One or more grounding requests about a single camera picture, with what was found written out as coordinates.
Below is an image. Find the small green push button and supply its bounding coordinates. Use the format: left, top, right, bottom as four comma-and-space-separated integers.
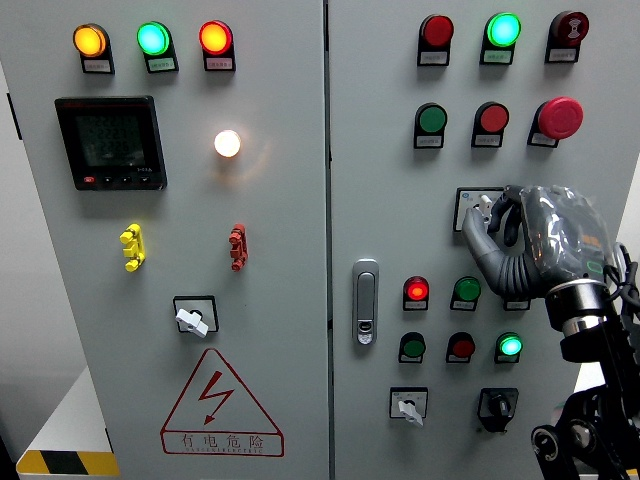
449, 275, 483, 313
397, 331, 428, 365

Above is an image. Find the small green lit lamp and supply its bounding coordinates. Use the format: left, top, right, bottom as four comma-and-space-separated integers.
493, 331, 524, 365

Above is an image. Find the large red stop button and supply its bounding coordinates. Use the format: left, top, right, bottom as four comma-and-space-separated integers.
526, 95, 585, 149

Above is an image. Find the small red lit lamp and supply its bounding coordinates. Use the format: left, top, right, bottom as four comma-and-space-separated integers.
402, 275, 431, 312

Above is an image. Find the pale grey cabinet door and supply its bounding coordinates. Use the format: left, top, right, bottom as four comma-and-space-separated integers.
0, 0, 332, 480
327, 0, 640, 480

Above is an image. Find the silver door lock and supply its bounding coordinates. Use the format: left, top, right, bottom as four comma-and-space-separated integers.
351, 258, 381, 347

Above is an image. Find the dark red buzzer lamp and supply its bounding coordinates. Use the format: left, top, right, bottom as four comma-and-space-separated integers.
544, 10, 591, 65

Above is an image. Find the red unlit round lamp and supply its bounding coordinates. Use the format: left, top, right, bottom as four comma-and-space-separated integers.
416, 13, 456, 68

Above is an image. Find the white glowing lamp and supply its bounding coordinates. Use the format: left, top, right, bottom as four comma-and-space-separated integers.
213, 128, 243, 159

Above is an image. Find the red warning triangle sticker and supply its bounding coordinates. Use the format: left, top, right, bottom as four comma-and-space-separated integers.
159, 347, 286, 459

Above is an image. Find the orange-red lit lamp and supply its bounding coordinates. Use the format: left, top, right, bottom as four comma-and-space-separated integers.
198, 19, 237, 73

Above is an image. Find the black display meter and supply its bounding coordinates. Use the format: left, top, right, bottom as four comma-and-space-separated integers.
54, 95, 169, 192

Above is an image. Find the yellow round lamp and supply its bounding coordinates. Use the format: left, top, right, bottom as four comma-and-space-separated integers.
72, 22, 116, 75

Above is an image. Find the black-handled turn switch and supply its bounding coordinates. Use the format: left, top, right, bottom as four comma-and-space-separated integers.
476, 387, 520, 435

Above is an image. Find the small white-handled turn switch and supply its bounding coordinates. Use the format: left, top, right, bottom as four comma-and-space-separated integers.
389, 386, 430, 428

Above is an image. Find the small red handle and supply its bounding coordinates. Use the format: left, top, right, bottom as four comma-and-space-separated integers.
228, 222, 250, 273

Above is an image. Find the large white-handled turn switch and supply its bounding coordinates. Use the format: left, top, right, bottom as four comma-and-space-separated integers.
172, 295, 220, 340

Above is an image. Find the small yellow handle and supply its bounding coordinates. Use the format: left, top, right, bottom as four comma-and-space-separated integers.
118, 222, 148, 273

